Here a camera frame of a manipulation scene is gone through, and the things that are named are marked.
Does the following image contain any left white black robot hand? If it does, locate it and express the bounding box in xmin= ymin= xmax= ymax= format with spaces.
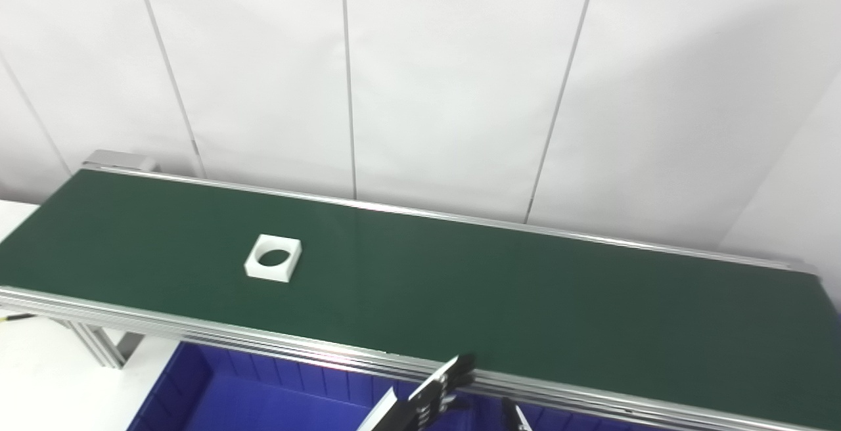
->
xmin=355 ymin=353 xmax=477 ymax=431

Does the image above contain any grey conveyor end housing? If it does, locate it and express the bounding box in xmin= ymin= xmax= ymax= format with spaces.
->
xmin=82 ymin=150 xmax=158 ymax=172

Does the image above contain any green conveyor belt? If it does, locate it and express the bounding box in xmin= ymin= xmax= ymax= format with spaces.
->
xmin=0 ymin=170 xmax=841 ymax=428
xmin=0 ymin=150 xmax=841 ymax=431

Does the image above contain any aluminium conveyor support leg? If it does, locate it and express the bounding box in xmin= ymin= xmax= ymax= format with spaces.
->
xmin=56 ymin=318 xmax=145 ymax=369

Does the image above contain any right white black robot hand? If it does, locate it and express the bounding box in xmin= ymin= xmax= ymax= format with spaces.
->
xmin=501 ymin=397 xmax=533 ymax=431

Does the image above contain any blue bin holding black part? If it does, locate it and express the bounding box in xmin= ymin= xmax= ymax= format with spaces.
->
xmin=457 ymin=395 xmax=658 ymax=431

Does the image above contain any empty blue plastic bin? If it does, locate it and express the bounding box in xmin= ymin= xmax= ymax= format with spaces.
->
xmin=128 ymin=342 xmax=428 ymax=431

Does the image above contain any white square part with hole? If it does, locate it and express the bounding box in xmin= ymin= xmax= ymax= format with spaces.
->
xmin=244 ymin=234 xmax=303 ymax=283

